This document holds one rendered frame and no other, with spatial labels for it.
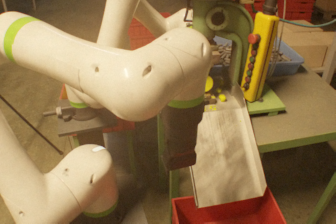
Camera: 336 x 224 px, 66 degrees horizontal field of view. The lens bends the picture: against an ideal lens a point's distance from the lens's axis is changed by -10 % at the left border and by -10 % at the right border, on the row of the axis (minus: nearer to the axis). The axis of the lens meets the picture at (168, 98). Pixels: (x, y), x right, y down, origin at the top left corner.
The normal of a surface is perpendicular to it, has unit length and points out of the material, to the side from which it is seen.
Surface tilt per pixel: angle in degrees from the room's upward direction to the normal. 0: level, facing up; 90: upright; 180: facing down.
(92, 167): 18
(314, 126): 0
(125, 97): 75
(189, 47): 41
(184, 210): 90
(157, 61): 32
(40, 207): 47
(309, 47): 90
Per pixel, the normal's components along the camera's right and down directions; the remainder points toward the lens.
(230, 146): 0.08, -0.44
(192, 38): 0.31, -0.52
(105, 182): 0.80, 0.32
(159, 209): 0.00, -0.83
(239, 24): 0.17, 0.55
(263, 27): -0.84, 0.22
